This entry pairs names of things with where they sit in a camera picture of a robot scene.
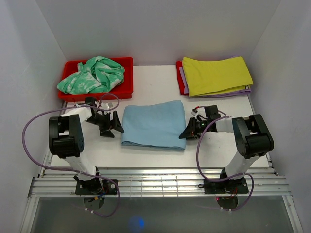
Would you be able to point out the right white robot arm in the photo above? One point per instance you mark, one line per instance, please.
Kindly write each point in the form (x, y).
(252, 139)

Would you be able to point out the green white patterned trousers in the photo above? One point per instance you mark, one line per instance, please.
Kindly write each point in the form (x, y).
(97, 75)

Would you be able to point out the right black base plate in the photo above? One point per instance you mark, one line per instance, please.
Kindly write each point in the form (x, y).
(225, 187)

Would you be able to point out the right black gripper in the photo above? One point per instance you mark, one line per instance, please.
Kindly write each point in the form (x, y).
(188, 132)

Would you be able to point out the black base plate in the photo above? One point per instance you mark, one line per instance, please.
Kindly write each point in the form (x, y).
(96, 186)
(225, 187)

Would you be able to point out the light blue trousers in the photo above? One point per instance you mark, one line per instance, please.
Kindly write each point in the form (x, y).
(158, 126)

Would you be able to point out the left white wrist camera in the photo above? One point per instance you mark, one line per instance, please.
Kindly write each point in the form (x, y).
(108, 106)

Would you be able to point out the red folded trousers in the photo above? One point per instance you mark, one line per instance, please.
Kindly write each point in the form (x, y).
(182, 83)

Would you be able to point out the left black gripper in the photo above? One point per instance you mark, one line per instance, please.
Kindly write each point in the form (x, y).
(107, 134)

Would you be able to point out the red plastic bin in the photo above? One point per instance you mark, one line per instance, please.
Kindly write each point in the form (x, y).
(122, 91)

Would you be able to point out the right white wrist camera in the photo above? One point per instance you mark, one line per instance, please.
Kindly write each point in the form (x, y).
(195, 112)

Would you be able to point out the aluminium rail frame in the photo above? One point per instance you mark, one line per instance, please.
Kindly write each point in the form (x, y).
(163, 201)

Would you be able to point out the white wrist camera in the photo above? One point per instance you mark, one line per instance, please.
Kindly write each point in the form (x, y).
(108, 106)
(195, 112)

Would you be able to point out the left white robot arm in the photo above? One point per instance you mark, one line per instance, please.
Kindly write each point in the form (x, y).
(67, 142)

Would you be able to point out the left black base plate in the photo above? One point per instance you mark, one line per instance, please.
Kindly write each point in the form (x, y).
(96, 186)

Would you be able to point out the yellow folded trousers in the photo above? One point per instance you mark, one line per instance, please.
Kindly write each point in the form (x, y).
(216, 75)

